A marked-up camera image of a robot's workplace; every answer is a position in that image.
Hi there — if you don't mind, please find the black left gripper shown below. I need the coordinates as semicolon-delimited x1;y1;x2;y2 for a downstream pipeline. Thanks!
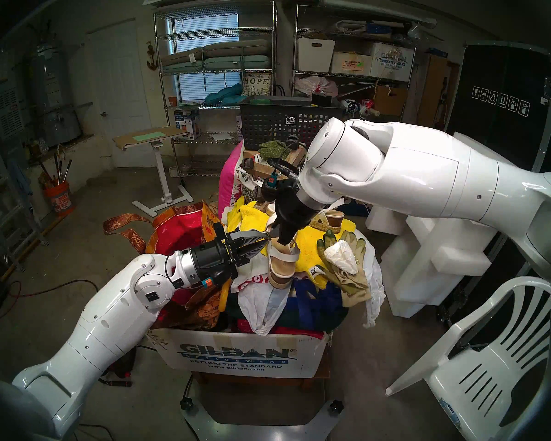
191;222;270;288

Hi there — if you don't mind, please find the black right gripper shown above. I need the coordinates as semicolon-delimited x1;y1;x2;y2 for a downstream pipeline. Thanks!
260;176;323;248

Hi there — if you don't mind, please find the white strap wedge sandal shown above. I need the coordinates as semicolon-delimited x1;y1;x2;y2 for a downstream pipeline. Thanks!
266;215;301;290
310;209;345;234

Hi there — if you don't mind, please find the yellow terry towel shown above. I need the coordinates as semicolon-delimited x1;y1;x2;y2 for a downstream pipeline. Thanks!
232;199;356;289

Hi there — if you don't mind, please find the white crumpled cloth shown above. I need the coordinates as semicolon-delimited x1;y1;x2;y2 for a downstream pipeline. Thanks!
324;240;360;275

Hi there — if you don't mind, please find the white red-logo plastic bag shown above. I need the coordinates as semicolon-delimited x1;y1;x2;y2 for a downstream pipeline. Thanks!
230;252;314;336

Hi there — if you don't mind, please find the pink pillow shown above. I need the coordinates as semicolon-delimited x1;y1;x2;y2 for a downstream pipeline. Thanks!
218;141;245;215

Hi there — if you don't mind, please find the blue fabric bag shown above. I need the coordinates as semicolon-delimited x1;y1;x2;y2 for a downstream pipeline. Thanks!
275;279;349;333

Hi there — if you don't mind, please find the wooden cross caster dolly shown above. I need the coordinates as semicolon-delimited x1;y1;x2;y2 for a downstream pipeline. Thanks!
242;144;308;206

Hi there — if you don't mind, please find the red orange floral tote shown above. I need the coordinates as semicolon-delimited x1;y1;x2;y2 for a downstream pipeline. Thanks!
103;201;232;330

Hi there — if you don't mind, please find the beige green-tipped work glove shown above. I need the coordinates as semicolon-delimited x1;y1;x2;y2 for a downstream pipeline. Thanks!
315;230;371;308

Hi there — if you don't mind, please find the green knit glove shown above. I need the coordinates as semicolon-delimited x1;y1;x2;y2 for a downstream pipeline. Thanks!
257;140;290;163

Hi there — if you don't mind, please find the thin white plastic sheet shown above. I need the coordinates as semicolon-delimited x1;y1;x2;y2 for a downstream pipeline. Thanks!
360;243;386;328

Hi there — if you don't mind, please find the large white Gildan carton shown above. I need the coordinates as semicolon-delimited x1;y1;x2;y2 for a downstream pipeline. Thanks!
145;325;331;379

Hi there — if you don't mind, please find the white overbed table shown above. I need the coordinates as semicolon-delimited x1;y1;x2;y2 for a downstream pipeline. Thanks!
112;125;196;218

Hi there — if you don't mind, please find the black mesh basket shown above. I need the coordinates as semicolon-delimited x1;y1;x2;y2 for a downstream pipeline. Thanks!
239;96;346;152

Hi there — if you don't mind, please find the blue white appliance box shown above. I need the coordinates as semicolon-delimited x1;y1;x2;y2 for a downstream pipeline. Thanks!
174;107;202;140

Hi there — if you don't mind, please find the teal cushion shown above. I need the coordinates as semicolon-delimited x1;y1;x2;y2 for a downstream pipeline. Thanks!
204;83;244;106

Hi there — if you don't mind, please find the HOPE word sign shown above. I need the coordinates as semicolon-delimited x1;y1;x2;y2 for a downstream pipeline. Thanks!
242;73;272;97

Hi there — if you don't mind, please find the green bench cushion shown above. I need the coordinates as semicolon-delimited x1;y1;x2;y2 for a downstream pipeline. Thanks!
162;55;272;74

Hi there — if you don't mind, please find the white storage box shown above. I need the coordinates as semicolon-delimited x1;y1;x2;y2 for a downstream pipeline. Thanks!
298;37;336;73

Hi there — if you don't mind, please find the labelled cardboard box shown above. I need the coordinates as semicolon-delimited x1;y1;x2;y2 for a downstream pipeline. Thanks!
331;52;373;76

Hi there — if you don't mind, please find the white door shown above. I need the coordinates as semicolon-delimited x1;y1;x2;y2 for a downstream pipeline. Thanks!
85;20;154;167

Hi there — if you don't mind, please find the beige bench cushion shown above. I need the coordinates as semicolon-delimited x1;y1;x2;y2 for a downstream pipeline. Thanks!
160;40;271;66

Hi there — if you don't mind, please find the orange plastic bucket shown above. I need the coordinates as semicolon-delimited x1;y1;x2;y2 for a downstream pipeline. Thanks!
45;181;74;215

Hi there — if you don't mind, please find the small white Gildan carton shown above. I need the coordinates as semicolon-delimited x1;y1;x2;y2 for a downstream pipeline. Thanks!
370;41;415;82

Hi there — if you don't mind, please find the window with blinds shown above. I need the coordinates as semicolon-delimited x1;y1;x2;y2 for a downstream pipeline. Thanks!
168;13;242;101

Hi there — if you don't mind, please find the white plastic chair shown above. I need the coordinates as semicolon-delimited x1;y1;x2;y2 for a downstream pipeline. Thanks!
386;276;551;441

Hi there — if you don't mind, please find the aluminium step ladder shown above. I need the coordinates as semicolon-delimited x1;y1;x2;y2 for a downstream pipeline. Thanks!
0;137;46;261

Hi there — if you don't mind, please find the grey water heater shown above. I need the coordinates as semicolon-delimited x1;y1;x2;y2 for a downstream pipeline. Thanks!
30;40;83;147

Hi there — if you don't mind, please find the black flight case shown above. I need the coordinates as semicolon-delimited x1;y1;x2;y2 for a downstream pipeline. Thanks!
443;40;551;179

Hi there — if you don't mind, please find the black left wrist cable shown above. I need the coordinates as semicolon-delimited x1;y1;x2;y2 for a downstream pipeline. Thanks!
164;256;186;289

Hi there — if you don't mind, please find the chrome wire shelving rack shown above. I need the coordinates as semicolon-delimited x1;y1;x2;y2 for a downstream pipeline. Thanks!
292;4;418;124
154;1;278;176

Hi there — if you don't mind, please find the floor power cable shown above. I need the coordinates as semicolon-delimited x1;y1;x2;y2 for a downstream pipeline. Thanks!
0;279;99;321

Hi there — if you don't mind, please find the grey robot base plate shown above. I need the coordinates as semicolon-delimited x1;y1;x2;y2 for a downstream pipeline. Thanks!
180;376;345;441

